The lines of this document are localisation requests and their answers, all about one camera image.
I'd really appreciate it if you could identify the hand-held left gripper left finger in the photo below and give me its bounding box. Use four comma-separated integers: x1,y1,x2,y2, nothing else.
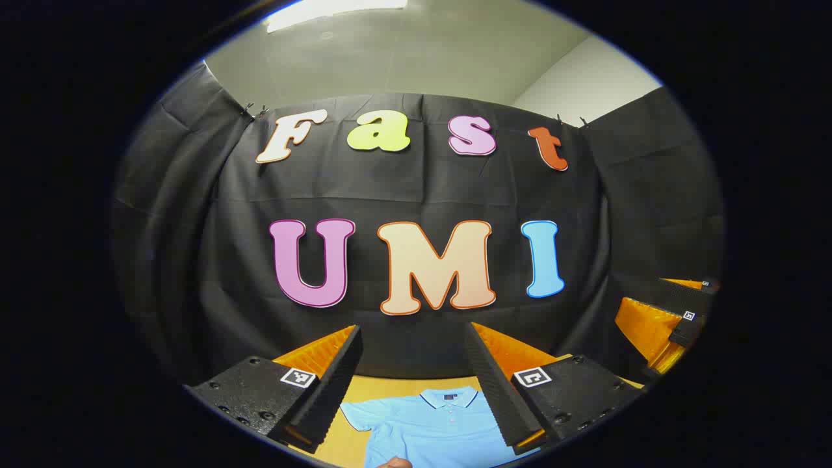
184,324,364,454

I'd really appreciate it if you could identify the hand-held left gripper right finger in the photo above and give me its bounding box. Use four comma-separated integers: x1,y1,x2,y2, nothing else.
463,322,645,456

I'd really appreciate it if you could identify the light blue polo T-shirt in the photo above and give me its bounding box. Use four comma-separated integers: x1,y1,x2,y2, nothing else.
339,386,541,468

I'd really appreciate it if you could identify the black backdrop cloth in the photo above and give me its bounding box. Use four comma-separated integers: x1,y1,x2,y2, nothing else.
110,60,725,391

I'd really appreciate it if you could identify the ceiling light panel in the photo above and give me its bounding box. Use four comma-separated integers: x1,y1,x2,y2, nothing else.
265,0,409,34

